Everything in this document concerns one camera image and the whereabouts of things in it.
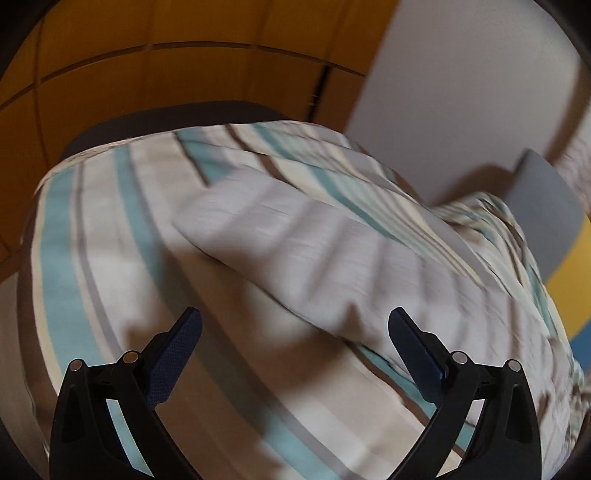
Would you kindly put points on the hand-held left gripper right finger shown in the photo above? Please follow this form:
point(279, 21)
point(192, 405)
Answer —
point(418, 355)

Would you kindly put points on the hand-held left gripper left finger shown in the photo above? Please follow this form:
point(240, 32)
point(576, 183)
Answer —
point(173, 355)

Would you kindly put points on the white garment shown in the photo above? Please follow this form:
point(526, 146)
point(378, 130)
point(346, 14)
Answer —
point(323, 249)

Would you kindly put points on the striped bed blanket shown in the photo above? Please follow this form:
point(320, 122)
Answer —
point(106, 258)

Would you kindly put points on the grey yellow blue headboard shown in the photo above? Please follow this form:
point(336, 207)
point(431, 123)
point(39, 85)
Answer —
point(540, 207)

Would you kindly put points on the pale patterned curtain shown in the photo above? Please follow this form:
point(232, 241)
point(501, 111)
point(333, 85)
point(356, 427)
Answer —
point(577, 159)

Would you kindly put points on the orange wooden wardrobe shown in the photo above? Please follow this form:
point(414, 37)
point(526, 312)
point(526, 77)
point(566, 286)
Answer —
point(138, 60)

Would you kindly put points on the dark grey bed frame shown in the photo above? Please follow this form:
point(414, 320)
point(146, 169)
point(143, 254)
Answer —
point(175, 120)

